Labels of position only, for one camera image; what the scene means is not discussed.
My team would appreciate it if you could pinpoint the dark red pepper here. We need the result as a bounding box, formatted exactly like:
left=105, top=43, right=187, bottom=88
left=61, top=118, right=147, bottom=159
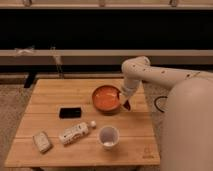
left=123, top=100, right=131, bottom=110

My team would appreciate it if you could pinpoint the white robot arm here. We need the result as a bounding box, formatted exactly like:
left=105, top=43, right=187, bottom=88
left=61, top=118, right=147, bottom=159
left=121, top=56, right=213, bottom=171

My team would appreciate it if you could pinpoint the orange ceramic bowl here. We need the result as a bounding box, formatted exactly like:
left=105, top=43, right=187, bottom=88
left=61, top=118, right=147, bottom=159
left=92, top=85, right=120, bottom=113

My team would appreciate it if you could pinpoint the black rectangular box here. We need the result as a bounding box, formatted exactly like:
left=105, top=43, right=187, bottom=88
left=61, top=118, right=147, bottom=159
left=59, top=107, right=82, bottom=119

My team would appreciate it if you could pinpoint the wooden table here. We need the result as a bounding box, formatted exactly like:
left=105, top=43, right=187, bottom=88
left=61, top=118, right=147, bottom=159
left=5, top=79, right=160, bottom=167

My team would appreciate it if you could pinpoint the white plastic bottle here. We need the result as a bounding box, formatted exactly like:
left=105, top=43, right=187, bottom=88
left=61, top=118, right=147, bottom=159
left=59, top=121, right=97, bottom=145

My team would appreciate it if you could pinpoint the grey wrapped packet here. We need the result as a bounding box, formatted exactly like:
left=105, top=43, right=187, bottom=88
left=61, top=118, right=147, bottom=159
left=33, top=132, right=52, bottom=153

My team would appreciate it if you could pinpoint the black cable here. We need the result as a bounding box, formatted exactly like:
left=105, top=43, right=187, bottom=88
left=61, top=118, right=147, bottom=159
left=154, top=95, right=169, bottom=114

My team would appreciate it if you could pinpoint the long metal shelf rail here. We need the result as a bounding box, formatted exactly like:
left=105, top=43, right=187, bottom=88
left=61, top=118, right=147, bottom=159
left=0, top=49, right=213, bottom=65

